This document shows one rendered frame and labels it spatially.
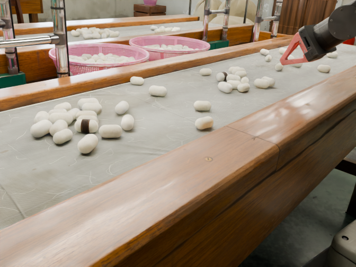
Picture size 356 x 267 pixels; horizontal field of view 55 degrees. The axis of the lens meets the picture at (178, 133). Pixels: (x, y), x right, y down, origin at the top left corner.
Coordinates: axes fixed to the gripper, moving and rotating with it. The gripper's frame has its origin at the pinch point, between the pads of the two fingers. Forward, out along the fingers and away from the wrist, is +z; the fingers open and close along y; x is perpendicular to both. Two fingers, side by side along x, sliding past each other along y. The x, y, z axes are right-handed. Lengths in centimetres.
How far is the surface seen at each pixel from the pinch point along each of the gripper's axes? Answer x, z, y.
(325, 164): 23.8, 0.1, 4.6
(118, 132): 2.1, 7.3, 43.2
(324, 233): 65, 48, -60
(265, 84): 2.6, 6.4, 0.6
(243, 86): 1.1, 7.7, 7.2
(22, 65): -31, 50, 32
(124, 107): -2.7, 12.6, 36.3
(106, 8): -297, 423, -338
